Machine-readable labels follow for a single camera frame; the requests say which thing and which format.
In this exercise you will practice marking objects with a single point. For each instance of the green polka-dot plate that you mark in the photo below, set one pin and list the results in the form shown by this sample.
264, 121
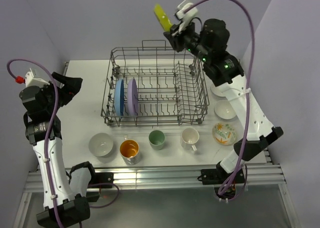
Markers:
162, 18

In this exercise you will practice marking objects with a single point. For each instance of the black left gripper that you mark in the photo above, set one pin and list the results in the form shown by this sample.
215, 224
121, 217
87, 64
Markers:
69, 90

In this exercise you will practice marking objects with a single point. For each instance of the floral painted bowl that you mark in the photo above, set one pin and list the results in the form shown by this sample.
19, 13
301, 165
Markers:
224, 133

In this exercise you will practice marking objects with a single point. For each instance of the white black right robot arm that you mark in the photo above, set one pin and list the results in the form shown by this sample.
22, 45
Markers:
226, 73

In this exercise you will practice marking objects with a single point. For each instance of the aluminium frame rail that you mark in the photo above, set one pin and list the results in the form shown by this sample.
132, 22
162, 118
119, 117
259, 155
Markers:
141, 178

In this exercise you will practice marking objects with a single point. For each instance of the green cup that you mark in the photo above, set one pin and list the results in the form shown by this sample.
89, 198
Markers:
157, 139

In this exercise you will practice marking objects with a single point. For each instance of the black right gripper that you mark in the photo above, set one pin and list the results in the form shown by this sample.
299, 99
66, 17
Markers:
175, 41

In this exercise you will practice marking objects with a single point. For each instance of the blue plastic plate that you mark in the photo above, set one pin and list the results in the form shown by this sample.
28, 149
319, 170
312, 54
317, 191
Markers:
119, 98

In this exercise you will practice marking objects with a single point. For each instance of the cream white mug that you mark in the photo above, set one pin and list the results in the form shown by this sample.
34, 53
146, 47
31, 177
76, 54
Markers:
188, 139

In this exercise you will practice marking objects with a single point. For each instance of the lilac plastic plate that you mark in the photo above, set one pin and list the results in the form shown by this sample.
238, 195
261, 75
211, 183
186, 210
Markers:
132, 97

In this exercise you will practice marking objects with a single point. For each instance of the grey wire dish rack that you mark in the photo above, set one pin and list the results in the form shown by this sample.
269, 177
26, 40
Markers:
171, 86

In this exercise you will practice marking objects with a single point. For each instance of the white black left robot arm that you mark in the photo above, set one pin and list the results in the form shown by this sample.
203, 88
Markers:
66, 202

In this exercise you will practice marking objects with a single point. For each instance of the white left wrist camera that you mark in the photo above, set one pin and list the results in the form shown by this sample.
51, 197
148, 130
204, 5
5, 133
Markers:
32, 78

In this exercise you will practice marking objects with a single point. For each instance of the floral mug orange inside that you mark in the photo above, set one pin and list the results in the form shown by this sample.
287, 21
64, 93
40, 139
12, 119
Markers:
129, 151

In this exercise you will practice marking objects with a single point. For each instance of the white bowl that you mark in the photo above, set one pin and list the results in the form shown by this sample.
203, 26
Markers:
101, 144
224, 110
216, 91

